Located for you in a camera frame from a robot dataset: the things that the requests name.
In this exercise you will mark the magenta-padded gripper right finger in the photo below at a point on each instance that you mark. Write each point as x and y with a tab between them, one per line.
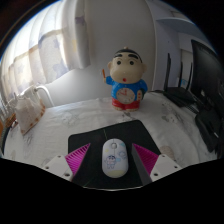
160	165

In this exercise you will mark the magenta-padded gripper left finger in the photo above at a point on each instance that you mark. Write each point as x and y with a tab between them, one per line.
61	165

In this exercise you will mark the white printed tablecloth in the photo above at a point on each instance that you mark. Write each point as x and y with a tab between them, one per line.
66	115

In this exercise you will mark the cartoon boy clock figure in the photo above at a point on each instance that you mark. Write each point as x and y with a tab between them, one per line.
126	88

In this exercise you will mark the white sheer printed curtain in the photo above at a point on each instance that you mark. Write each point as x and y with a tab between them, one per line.
46	50

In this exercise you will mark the white wall shelf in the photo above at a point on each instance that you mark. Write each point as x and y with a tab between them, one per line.
176	24

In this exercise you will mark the black router with antennas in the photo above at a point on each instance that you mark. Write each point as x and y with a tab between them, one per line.
178	93

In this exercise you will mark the black mouse pad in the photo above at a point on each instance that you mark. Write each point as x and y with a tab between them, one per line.
86	140

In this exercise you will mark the black monitor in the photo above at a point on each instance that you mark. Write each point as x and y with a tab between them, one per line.
208	76

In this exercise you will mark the white cartoon print computer mouse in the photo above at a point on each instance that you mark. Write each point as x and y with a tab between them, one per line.
114	158

